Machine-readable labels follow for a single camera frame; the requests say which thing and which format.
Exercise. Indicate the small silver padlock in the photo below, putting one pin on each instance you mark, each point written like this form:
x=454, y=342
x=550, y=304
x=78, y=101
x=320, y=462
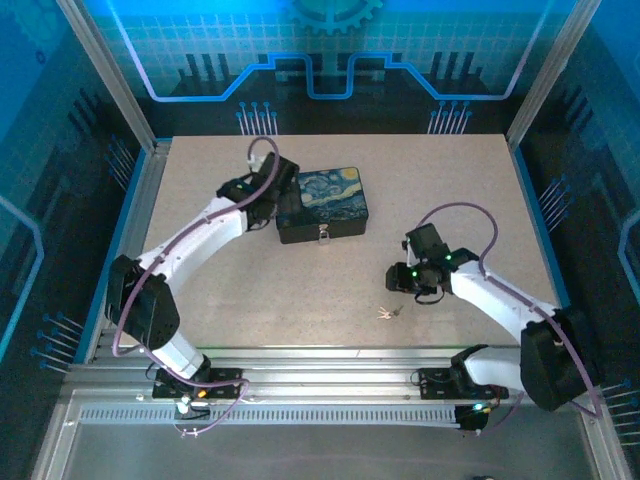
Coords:
x=324, y=237

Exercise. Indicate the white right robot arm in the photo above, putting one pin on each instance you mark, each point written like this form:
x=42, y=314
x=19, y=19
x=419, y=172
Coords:
x=500, y=295

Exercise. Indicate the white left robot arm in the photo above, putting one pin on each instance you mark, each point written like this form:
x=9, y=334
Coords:
x=200, y=240

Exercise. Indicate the starry night painting tin box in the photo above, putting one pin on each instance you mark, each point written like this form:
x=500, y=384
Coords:
x=335, y=197

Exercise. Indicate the small controller board with LED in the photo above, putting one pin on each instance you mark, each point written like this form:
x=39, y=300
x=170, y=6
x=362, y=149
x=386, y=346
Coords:
x=187, y=405
x=472, y=417

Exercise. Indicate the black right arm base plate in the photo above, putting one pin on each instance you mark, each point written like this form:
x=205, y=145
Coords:
x=435, y=382

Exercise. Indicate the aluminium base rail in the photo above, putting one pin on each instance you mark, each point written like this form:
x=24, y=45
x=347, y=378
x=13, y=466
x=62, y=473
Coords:
x=325, y=370

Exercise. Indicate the aluminium side rail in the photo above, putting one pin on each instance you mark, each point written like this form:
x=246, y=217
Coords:
x=135, y=225

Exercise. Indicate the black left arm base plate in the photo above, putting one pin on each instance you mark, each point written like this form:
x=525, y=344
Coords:
x=225, y=382

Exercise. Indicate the grey metal base plate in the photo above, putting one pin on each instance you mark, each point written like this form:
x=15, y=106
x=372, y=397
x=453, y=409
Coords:
x=300, y=452

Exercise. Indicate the aluminium frame post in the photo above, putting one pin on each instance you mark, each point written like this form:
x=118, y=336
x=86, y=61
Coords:
x=545, y=75
x=107, y=75

